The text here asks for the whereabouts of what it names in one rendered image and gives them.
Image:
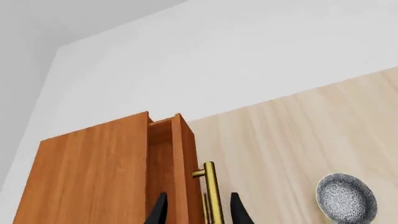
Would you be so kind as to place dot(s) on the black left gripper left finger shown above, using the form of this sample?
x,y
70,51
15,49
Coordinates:
x,y
159,212

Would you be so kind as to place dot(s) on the grey patterned bowl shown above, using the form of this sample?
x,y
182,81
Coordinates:
x,y
345,198

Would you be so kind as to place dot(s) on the brown wooden cabinet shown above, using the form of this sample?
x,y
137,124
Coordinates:
x,y
93,177

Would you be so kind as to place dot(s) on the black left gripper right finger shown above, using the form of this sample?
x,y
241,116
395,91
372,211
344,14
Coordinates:
x,y
238,213

